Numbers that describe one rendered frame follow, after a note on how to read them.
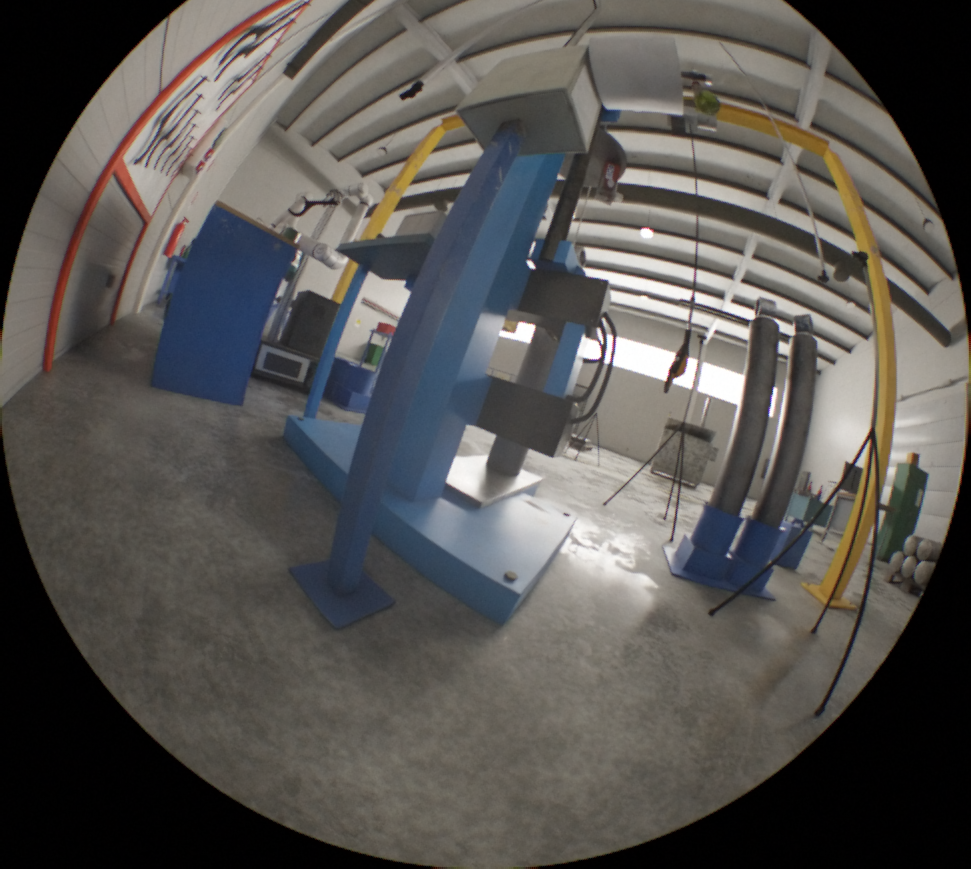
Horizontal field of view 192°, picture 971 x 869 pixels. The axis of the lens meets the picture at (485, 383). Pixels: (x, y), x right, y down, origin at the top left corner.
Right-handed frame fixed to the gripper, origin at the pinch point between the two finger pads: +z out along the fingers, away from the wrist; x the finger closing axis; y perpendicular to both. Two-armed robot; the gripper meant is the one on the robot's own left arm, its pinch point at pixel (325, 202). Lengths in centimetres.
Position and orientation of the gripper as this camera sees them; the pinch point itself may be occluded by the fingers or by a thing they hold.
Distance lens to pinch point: 217.3
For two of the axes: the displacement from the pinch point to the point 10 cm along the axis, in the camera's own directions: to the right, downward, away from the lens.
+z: -1.2, 7.5, -6.5
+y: 9.7, 2.1, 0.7
